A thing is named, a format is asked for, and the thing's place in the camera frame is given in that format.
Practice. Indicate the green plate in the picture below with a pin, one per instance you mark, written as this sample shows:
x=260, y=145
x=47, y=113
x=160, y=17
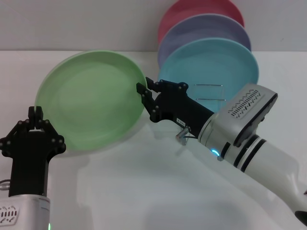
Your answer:
x=91, y=100

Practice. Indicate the light blue plate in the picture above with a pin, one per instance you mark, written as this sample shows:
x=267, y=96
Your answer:
x=204, y=64

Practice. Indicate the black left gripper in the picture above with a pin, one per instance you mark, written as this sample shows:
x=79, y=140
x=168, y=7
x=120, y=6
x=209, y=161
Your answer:
x=28, y=163

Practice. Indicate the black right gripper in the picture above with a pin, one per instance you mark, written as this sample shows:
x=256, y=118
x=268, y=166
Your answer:
x=182, y=107

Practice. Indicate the red plate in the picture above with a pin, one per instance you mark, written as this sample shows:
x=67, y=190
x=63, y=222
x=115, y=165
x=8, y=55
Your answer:
x=192, y=12

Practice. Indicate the purple plate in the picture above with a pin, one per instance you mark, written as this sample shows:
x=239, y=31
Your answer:
x=204, y=28

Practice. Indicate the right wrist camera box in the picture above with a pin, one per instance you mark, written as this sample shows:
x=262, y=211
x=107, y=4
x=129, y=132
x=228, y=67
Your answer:
x=247, y=105

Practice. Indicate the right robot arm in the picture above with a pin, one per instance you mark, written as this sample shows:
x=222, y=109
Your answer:
x=263, y=165

